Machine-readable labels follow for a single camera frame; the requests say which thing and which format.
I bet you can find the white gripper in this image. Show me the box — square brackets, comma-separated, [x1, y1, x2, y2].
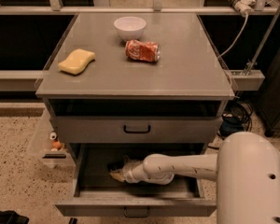
[110, 155, 145, 183]

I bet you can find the black rxbar chocolate bar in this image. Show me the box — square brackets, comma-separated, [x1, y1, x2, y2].
[107, 161, 124, 172]

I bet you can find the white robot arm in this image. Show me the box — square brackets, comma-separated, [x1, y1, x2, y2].
[109, 132, 280, 224]

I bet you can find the open grey middle drawer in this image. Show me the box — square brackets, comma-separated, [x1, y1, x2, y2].
[55, 143, 217, 217]

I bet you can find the closed grey top drawer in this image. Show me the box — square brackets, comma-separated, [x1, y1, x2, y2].
[51, 116, 222, 144]

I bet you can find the grey drawer cabinet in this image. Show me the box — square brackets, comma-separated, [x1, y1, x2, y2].
[36, 13, 234, 165]

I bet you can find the yellow sponge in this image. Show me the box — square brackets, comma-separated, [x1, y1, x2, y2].
[58, 49, 95, 75]

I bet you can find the crushed red soda can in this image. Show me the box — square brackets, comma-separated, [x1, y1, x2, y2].
[125, 40, 161, 63]

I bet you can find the black bag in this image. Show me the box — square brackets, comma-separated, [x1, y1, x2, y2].
[0, 211, 29, 224]

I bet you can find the white bowl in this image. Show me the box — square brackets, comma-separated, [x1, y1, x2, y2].
[114, 17, 147, 41]

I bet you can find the white power strip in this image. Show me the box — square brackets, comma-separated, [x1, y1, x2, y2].
[228, 0, 256, 17]

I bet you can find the black cable bundle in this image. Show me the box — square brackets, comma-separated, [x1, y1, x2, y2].
[206, 98, 255, 151]

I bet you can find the white power cable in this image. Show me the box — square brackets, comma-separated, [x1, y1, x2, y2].
[217, 11, 250, 60]

